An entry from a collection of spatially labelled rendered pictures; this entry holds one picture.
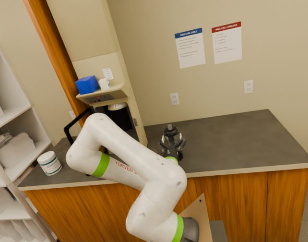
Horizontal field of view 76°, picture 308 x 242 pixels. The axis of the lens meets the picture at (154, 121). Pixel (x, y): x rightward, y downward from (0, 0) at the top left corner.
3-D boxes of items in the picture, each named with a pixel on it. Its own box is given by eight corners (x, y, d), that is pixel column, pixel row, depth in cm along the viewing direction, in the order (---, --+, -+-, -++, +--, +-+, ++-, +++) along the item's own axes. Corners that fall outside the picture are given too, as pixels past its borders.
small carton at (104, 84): (103, 88, 133) (100, 79, 131) (110, 86, 133) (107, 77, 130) (101, 90, 129) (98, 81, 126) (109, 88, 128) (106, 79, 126)
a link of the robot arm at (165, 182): (188, 176, 63) (87, 104, 87) (162, 220, 64) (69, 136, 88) (197, 175, 75) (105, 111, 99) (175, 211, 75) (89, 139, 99)
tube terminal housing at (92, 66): (117, 137, 187) (87, 54, 153) (150, 133, 180) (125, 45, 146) (109, 154, 166) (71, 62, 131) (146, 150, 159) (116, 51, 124)
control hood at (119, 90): (88, 103, 145) (82, 90, 140) (129, 95, 138) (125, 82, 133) (81, 110, 135) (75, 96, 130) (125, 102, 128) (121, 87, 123)
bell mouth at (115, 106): (112, 102, 163) (109, 96, 161) (132, 99, 159) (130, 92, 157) (104, 112, 148) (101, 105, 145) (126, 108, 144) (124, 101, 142)
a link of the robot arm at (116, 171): (108, 168, 89) (111, 151, 98) (96, 182, 94) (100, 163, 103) (169, 193, 104) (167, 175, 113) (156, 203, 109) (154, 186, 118)
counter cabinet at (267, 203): (93, 197, 257) (64, 140, 217) (265, 186, 213) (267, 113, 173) (67, 252, 199) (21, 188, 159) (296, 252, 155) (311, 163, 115)
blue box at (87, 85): (86, 90, 139) (81, 77, 135) (99, 87, 137) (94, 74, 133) (80, 95, 130) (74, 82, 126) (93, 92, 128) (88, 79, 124)
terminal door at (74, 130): (107, 150, 162) (89, 106, 144) (88, 177, 136) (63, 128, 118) (107, 150, 162) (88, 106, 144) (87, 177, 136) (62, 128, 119)
